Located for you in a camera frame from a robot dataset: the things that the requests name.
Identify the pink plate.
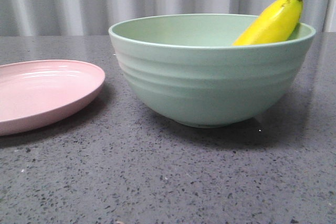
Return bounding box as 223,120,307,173
1,59,106,136

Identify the green ribbed bowl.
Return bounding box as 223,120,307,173
109,14,316,127

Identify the yellow banana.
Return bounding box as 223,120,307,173
233,0,303,46

